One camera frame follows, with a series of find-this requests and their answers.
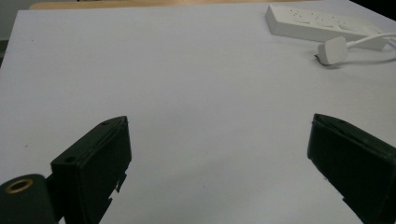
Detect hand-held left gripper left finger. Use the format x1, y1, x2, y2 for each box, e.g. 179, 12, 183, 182
50, 115, 133, 224

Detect white power strip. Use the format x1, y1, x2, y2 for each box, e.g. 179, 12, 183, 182
264, 3, 390, 51

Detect white power plug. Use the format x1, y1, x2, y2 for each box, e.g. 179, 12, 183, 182
314, 35, 349, 66

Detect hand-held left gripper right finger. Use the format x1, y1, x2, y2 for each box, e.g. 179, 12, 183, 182
306, 113, 396, 224

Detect white power cable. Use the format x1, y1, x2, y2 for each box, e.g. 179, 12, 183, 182
334, 32, 396, 68

